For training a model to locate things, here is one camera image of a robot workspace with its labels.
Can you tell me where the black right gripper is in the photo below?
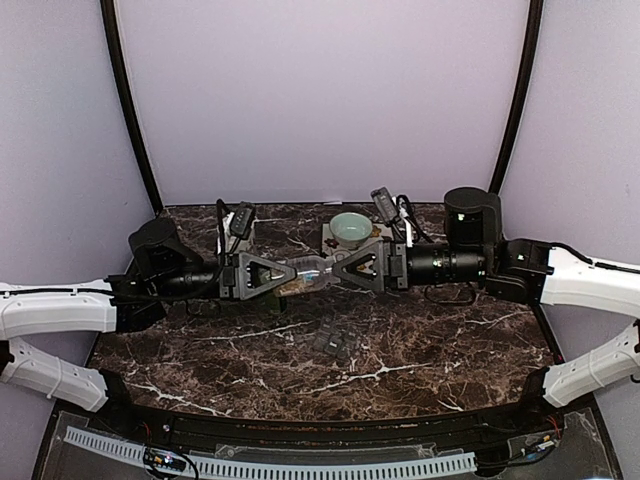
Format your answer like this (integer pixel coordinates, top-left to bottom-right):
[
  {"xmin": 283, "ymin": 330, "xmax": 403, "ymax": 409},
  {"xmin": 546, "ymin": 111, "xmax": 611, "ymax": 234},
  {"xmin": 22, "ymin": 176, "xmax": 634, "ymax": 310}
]
[{"xmin": 332, "ymin": 238, "xmax": 490, "ymax": 294}]

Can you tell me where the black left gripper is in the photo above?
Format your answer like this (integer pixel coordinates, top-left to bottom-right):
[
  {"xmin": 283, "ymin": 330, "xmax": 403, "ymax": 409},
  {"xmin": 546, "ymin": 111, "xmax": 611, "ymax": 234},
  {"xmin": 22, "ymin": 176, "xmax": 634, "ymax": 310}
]
[{"xmin": 153, "ymin": 250, "xmax": 297, "ymax": 302}]

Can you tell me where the clear pill bottle green label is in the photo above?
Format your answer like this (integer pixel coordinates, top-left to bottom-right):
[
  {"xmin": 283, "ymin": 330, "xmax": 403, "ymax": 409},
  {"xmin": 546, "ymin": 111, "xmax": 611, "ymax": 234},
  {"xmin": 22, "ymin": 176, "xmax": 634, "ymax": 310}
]
[{"xmin": 273, "ymin": 255, "xmax": 340, "ymax": 297}]

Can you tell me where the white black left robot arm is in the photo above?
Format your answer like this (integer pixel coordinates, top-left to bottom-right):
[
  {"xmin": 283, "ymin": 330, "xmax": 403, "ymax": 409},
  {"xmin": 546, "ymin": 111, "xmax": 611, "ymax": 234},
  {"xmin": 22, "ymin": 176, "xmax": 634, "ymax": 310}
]
[{"xmin": 1, "ymin": 218, "xmax": 297, "ymax": 436}]

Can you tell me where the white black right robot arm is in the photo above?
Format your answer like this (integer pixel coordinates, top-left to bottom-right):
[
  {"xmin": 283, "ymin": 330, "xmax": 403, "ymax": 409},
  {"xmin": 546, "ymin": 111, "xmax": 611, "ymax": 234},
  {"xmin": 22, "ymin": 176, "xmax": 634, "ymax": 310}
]
[{"xmin": 332, "ymin": 187, "xmax": 639, "ymax": 434}]

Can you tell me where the green labelled supplement bottle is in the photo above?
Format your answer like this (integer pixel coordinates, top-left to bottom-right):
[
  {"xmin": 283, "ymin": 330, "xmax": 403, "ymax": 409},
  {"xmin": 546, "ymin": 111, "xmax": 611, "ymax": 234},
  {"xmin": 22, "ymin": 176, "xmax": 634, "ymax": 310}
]
[{"xmin": 264, "ymin": 294, "xmax": 287, "ymax": 315}]

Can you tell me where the white floral ceramic mug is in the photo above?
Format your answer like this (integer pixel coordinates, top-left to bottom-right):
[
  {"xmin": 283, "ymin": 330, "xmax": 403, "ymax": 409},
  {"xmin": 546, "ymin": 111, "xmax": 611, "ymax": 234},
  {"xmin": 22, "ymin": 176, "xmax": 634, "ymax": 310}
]
[{"xmin": 216, "ymin": 218, "xmax": 255, "ymax": 255}]

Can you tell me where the square floral ceramic plate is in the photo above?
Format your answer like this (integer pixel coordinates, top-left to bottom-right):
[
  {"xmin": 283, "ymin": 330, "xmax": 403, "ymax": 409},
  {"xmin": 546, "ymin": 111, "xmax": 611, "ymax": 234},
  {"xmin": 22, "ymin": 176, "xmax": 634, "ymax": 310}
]
[{"xmin": 321, "ymin": 223, "xmax": 393, "ymax": 257}]

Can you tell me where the light green ceramic bowl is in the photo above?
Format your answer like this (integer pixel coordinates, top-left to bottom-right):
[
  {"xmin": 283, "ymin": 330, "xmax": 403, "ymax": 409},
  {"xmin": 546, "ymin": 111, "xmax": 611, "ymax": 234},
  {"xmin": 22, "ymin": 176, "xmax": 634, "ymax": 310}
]
[{"xmin": 329, "ymin": 212, "xmax": 373, "ymax": 239}]

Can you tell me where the white slotted cable duct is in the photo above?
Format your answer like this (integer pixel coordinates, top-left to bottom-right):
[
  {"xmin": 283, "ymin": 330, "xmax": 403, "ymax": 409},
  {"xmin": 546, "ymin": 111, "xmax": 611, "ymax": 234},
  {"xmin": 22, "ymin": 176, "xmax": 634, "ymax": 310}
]
[{"xmin": 63, "ymin": 427, "xmax": 477, "ymax": 479}]

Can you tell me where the black left frame post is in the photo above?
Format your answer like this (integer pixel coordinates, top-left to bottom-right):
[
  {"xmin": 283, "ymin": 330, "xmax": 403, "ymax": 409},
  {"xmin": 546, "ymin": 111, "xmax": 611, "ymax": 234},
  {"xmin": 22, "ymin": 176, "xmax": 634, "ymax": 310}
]
[{"xmin": 99, "ymin": 0, "xmax": 164, "ymax": 215}]

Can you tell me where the black frame post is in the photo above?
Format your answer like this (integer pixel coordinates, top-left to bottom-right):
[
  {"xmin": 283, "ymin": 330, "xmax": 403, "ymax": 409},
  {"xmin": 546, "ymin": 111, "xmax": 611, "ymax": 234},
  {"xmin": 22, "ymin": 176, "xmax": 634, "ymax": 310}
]
[
  {"xmin": 99, "ymin": 0, "xmax": 164, "ymax": 215},
  {"xmin": 489, "ymin": 0, "xmax": 544, "ymax": 195}
]

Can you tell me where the black right frame post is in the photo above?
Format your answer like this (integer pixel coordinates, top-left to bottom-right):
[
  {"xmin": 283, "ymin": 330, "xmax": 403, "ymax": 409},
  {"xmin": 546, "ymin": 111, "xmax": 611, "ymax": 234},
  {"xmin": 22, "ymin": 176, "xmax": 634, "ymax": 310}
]
[{"xmin": 489, "ymin": 0, "xmax": 544, "ymax": 195}]

